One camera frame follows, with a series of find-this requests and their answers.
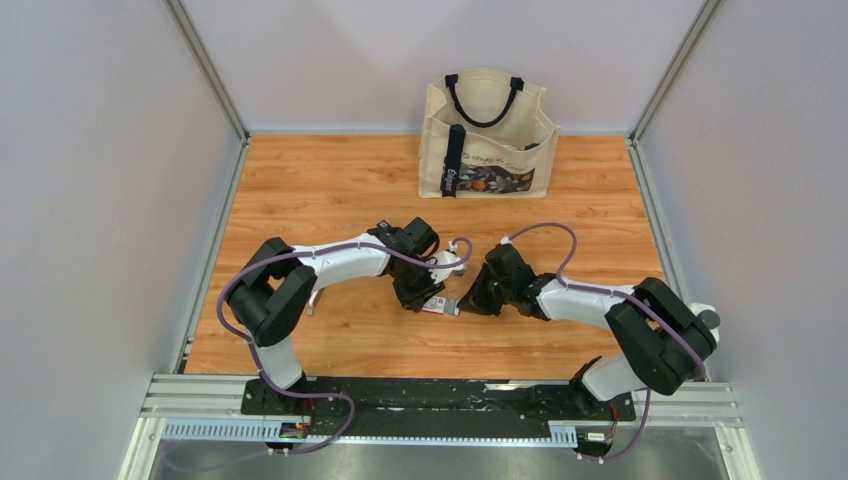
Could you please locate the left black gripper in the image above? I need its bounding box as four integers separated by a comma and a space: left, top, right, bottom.
392, 257, 446, 316

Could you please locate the red white staple box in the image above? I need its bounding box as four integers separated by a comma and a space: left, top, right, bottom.
422, 296, 460, 316

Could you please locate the white stapler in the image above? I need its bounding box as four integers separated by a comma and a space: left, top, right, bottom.
306, 289, 323, 316

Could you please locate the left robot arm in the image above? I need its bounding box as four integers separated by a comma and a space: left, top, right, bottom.
216, 217, 445, 415

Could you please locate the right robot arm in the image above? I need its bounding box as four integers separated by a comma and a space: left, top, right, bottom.
458, 243, 721, 419

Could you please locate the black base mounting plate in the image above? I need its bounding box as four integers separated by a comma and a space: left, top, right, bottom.
240, 376, 636, 439

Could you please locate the beige canvas tote bag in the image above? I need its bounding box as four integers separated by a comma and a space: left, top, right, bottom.
418, 67, 561, 198

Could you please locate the white plastic bottle black cap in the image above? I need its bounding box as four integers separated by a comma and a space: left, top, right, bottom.
689, 302, 721, 343

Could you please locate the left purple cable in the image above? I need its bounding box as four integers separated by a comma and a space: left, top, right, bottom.
216, 237, 475, 458

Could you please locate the purple cable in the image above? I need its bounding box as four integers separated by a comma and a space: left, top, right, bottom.
216, 237, 475, 458
506, 222, 709, 464

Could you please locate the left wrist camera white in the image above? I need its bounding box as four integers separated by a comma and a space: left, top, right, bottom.
427, 242, 467, 283

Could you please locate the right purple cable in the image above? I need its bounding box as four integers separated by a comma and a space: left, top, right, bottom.
506, 222, 709, 464

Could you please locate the aluminium frame rail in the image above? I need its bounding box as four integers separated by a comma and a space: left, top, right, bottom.
120, 374, 760, 479

